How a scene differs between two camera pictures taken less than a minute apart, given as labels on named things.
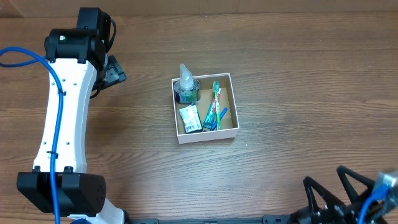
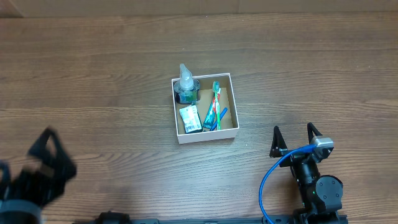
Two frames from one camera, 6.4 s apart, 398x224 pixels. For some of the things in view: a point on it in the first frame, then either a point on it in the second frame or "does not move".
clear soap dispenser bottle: [186, 89] does not move
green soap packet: [191, 119] does not move
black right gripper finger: [354, 196] to [310, 129]
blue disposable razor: [222, 114] does not move
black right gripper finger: [328, 198] to [278, 145]
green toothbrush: [216, 88] does not move
